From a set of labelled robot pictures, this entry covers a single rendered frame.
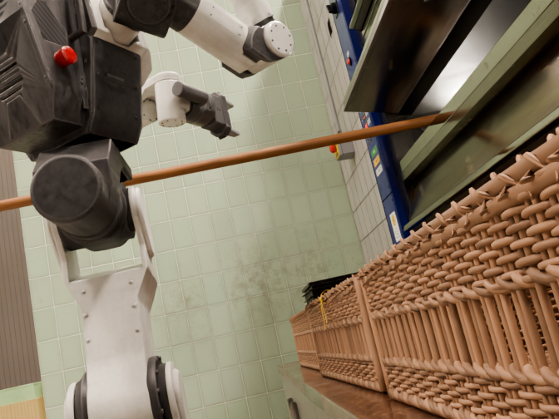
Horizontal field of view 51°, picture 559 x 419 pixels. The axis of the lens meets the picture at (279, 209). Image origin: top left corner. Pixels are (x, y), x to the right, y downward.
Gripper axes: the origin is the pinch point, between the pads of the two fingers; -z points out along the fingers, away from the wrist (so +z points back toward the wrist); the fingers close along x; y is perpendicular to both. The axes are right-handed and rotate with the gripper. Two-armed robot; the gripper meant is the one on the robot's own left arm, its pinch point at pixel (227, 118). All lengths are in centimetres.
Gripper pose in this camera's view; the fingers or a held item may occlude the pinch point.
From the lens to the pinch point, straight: 162.0
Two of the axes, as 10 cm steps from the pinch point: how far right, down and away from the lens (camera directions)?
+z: -5.2, -0.7, -8.5
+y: 8.3, -2.9, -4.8
